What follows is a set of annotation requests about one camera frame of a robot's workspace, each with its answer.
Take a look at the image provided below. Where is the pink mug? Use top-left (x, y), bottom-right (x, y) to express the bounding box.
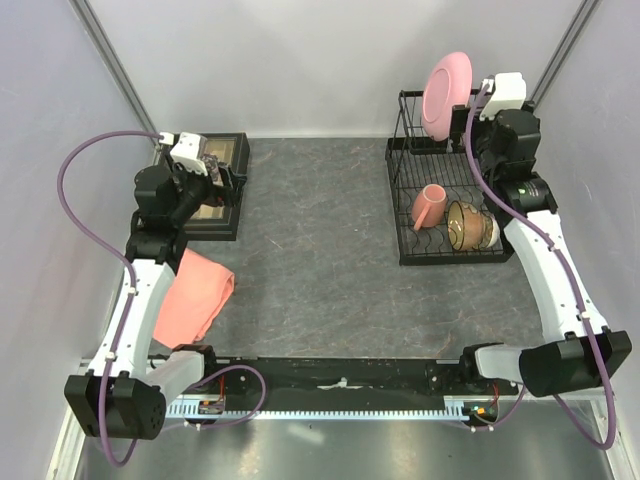
top-left (411, 184), bottom-right (447, 231)

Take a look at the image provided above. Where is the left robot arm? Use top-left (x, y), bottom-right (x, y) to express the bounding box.
top-left (64, 166), bottom-right (235, 440)

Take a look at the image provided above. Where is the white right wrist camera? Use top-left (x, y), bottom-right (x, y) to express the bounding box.
top-left (479, 72), bottom-right (527, 121)

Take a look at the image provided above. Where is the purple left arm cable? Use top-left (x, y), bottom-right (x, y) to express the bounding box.
top-left (56, 130), bottom-right (169, 469)

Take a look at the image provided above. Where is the pink plate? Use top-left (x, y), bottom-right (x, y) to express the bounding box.
top-left (421, 51), bottom-right (473, 141)

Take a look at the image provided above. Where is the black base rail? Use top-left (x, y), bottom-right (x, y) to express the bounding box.
top-left (186, 357), bottom-right (518, 412)

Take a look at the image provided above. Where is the pink cloth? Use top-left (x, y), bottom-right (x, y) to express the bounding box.
top-left (153, 249), bottom-right (235, 349)

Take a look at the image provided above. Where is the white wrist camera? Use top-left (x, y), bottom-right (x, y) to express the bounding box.
top-left (479, 72), bottom-right (527, 121)
top-left (170, 132), bottom-right (208, 176)

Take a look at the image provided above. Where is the brown patterned bowl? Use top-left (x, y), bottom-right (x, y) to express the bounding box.
top-left (446, 201), bottom-right (500, 251)

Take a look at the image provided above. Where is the black wire dish rack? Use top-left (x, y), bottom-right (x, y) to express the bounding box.
top-left (385, 90), bottom-right (514, 266)

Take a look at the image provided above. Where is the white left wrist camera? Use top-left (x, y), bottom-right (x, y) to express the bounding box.
top-left (170, 132), bottom-right (208, 176)

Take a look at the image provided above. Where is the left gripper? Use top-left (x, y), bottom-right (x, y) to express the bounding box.
top-left (166, 150), bottom-right (246, 225)

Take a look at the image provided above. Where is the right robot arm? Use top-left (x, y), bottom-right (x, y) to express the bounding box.
top-left (447, 107), bottom-right (632, 397)

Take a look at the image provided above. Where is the slotted cable duct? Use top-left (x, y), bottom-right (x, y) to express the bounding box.
top-left (166, 396), bottom-right (491, 421)

